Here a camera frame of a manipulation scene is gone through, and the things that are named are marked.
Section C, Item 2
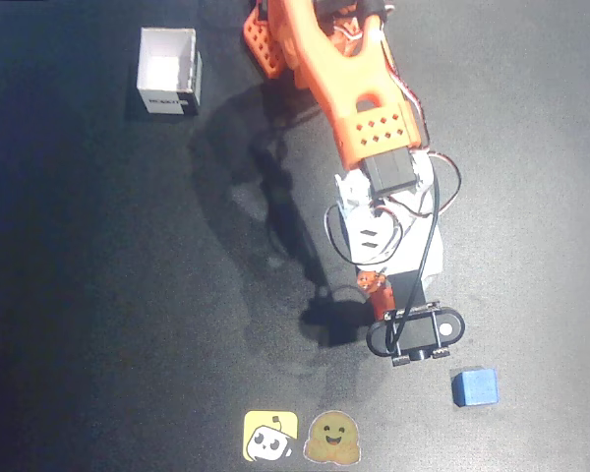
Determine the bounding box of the blue cube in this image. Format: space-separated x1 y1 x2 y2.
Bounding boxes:
450 366 501 408

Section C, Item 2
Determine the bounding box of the black bar webcam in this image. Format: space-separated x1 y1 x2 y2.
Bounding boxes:
366 300 467 369

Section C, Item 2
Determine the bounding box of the hugging face emoji sticker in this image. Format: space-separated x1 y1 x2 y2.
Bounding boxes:
302 410 363 464

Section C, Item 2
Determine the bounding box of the black camera cable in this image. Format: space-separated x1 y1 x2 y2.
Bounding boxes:
385 161 442 353

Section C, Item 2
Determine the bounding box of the yellow robot face sticker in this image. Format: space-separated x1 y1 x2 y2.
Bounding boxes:
242 410 299 462

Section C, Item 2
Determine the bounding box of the black table mat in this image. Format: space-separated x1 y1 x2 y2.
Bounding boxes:
0 0 590 472

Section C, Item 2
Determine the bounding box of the white open cardboard box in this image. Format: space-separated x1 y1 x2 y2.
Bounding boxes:
136 27 203 117

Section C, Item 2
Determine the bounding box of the thin servo wire loop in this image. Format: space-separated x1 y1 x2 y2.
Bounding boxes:
323 200 405 265
411 150 463 218

